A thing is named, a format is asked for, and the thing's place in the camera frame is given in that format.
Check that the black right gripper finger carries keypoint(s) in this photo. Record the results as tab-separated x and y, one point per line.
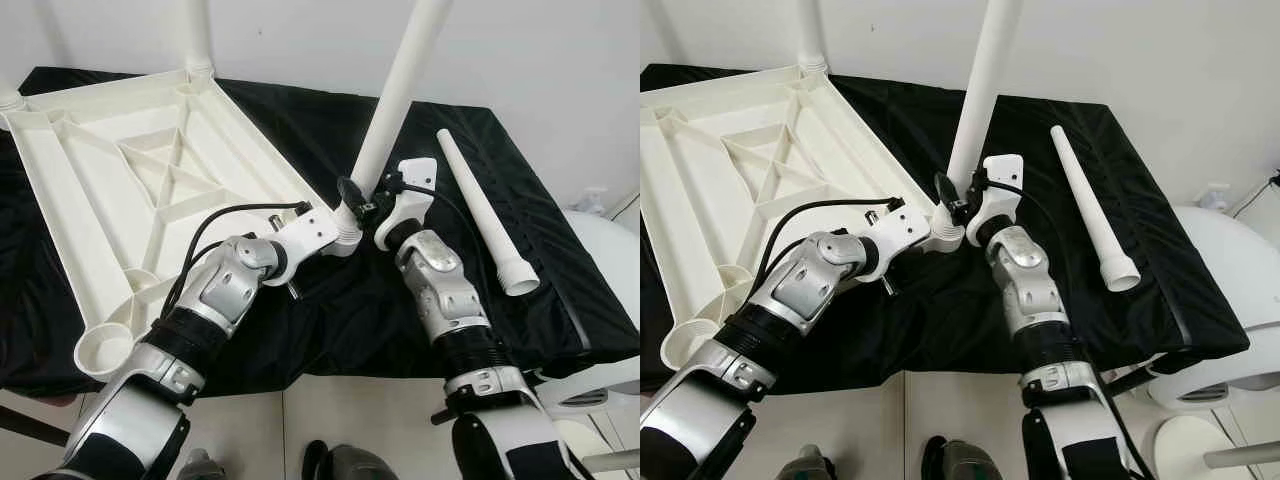
353	193
948	190

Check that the white plastic children table top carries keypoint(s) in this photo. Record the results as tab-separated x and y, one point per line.
100	180
700	180

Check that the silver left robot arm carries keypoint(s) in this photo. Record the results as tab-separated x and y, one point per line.
225	290
810	290

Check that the black table cloth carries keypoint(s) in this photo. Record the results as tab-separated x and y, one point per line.
950	330
330	330

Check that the grey right robot foot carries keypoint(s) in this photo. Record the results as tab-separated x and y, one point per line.
960	462
350	464

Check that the grey robot foot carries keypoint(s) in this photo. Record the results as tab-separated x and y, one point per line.
805	464
350	464
203	466
960	462

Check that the grey left robot foot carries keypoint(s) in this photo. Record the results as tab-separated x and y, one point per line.
203	466
805	464

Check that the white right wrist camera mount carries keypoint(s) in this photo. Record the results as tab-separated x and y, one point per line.
410	205
1000	200

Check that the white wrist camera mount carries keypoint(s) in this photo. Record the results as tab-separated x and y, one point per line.
900	232
1000	200
310	235
410	205

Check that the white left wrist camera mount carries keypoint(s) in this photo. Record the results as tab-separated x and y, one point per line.
310	235
900	232

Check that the white wall socket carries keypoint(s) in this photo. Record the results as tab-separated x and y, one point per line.
596	201
1217	196

